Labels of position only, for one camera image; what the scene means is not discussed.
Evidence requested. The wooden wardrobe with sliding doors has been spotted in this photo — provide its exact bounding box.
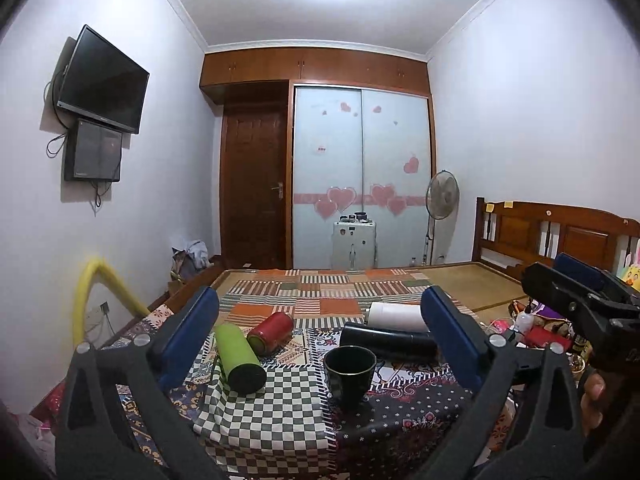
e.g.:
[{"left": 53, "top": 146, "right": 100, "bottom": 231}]
[{"left": 199, "top": 46, "right": 437, "bottom": 271}]

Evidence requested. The dark short cup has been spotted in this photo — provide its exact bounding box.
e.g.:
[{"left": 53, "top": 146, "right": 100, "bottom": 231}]
[{"left": 323, "top": 345, "right": 378, "bottom": 410}]

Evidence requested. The green cup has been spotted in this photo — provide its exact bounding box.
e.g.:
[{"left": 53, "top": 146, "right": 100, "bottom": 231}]
[{"left": 213, "top": 323, "right": 267, "bottom": 394}]

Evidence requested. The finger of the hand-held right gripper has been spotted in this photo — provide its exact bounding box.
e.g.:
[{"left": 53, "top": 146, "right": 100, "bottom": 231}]
[
  {"left": 521, "top": 262, "right": 597, "bottom": 322},
  {"left": 554, "top": 253, "right": 632, "bottom": 292}
]

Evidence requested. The floral bed sheet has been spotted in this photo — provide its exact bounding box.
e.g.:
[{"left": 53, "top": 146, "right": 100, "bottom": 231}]
[{"left": 112, "top": 305, "right": 518, "bottom": 471}]

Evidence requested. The brown wooden door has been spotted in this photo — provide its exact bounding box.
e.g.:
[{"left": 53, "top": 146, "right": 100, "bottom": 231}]
[{"left": 219, "top": 101, "right": 290, "bottom": 270}]

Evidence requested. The patchwork blanket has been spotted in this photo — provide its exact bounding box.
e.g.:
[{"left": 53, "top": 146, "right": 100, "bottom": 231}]
[{"left": 200, "top": 267, "right": 481, "bottom": 361}]

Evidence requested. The wall socket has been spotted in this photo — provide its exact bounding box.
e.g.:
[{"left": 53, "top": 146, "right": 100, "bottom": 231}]
[{"left": 84, "top": 301, "right": 113, "bottom": 332}]

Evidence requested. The wooden bed headboard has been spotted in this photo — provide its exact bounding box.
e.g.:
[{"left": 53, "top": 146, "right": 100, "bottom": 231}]
[{"left": 472, "top": 196, "right": 640, "bottom": 282}]

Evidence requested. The yellow foam tube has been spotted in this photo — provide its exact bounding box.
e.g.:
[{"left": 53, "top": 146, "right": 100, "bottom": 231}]
[{"left": 72, "top": 257, "right": 150, "bottom": 349}]

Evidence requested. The green checked cloth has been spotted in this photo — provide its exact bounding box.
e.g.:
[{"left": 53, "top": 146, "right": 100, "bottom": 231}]
[{"left": 192, "top": 344, "right": 342, "bottom": 462}]

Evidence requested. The pile of clothes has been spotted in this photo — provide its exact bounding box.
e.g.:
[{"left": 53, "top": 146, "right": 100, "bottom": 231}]
[{"left": 170, "top": 239, "right": 211, "bottom": 282}]

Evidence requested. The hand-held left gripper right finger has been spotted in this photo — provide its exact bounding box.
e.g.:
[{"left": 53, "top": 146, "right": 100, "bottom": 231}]
[{"left": 415, "top": 285, "right": 588, "bottom": 480}]

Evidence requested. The wall-mounted black television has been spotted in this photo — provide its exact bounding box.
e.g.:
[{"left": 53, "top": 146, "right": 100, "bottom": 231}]
[{"left": 55, "top": 24, "right": 151, "bottom": 135}]

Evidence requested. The small black wall monitor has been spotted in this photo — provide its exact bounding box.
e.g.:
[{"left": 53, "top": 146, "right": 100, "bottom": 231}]
[{"left": 63, "top": 117, "right": 124, "bottom": 183}]

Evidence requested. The person's right hand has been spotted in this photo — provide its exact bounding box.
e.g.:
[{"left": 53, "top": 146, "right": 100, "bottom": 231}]
[{"left": 579, "top": 367, "right": 609, "bottom": 437}]

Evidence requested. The red cup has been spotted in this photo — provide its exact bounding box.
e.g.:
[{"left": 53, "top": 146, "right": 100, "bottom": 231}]
[{"left": 246, "top": 311, "right": 295, "bottom": 355}]

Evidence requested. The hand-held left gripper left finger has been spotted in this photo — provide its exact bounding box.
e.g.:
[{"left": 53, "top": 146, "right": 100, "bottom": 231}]
[{"left": 54, "top": 286, "right": 231, "bottom": 480}]

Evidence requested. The black monitor cable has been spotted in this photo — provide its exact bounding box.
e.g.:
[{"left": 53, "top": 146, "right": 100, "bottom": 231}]
[{"left": 92, "top": 180, "right": 115, "bottom": 211}]

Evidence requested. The standing electric fan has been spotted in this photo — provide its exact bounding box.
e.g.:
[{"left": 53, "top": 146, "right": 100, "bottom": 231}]
[{"left": 423, "top": 169, "right": 461, "bottom": 267}]

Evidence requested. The black tall cup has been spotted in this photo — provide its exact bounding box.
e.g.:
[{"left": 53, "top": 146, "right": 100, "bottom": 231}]
[{"left": 338, "top": 321, "right": 442, "bottom": 364}]

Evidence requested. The wooden bed footboard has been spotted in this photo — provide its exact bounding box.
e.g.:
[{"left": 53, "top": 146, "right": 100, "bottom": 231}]
[{"left": 148, "top": 269, "right": 227, "bottom": 322}]

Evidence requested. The yellow cartoon toy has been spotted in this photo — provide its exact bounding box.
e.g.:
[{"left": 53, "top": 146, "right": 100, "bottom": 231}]
[{"left": 616, "top": 249, "right": 640, "bottom": 291}]

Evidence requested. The red packet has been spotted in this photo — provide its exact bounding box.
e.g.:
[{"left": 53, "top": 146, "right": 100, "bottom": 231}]
[{"left": 520, "top": 326, "right": 572, "bottom": 350}]

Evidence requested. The white cup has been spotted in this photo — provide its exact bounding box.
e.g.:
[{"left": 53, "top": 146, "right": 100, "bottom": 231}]
[{"left": 366, "top": 301, "right": 432, "bottom": 334}]

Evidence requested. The black television cable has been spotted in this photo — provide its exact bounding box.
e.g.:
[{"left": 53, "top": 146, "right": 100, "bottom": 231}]
[{"left": 43, "top": 71, "right": 77, "bottom": 157}]

